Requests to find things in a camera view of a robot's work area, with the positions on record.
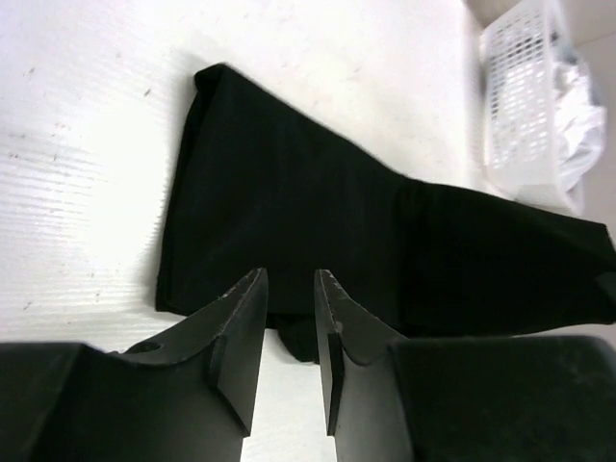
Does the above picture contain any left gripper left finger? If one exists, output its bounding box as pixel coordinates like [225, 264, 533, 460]
[1, 269, 268, 461]

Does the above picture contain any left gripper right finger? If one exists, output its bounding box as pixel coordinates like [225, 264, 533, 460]
[314, 270, 615, 461]

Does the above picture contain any white plastic basket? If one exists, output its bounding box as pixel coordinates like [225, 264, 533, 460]
[483, 1, 584, 216]

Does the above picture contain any black tank top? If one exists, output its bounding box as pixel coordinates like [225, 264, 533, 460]
[155, 64, 615, 362]

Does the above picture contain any white tank tops pile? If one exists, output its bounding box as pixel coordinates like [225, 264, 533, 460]
[509, 57, 608, 203]

